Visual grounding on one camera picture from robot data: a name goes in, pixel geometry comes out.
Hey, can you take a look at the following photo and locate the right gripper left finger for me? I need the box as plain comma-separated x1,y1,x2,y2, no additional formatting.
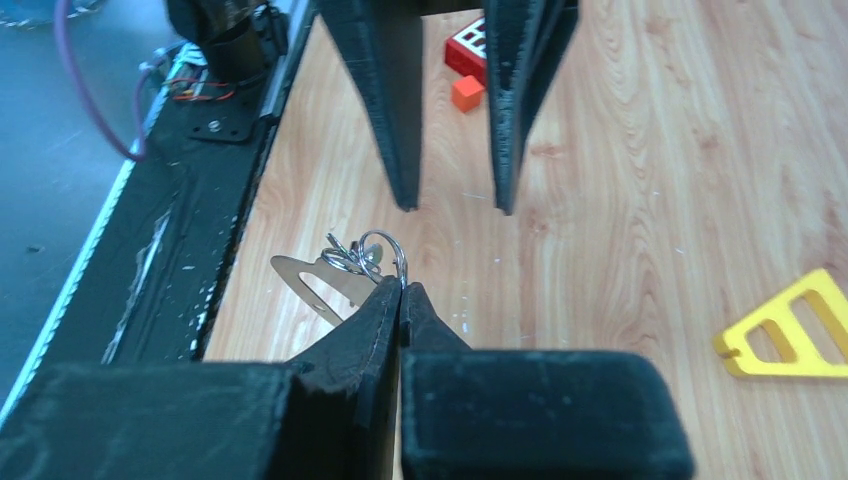
1,276,402,479

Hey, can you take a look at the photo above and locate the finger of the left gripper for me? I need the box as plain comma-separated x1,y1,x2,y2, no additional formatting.
483,0,579,215
316,0,423,211

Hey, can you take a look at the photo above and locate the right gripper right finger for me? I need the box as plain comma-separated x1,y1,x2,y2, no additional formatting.
400,283,695,479

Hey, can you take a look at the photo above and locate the grey metal carabiner plate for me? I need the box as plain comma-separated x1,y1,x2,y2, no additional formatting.
270,255,375,327

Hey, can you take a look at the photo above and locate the metal keyring with keys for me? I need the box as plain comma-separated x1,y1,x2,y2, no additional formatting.
320,229,408,289

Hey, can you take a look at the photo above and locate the red white toy block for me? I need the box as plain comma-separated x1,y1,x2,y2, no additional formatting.
443,16,487,86

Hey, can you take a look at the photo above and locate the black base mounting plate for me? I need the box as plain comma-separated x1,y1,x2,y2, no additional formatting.
33,1,314,367

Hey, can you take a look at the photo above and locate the yellow triangular plastic piece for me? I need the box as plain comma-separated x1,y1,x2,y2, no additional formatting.
712,268,847,380

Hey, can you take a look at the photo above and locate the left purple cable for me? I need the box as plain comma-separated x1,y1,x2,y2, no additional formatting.
54,0,174,163

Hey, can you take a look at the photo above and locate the white slotted cable duct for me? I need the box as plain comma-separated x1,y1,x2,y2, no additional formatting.
1,41,206,429

